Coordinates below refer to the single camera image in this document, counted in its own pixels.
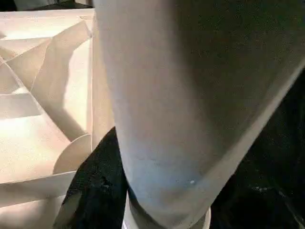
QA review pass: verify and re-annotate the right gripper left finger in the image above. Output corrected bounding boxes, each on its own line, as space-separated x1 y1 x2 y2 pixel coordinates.
52 126 132 229

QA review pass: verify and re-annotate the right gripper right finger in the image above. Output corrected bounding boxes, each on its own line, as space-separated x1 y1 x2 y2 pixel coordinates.
210 157 305 229

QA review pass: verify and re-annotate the white plastic table leg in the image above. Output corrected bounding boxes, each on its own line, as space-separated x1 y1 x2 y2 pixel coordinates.
92 0 305 229

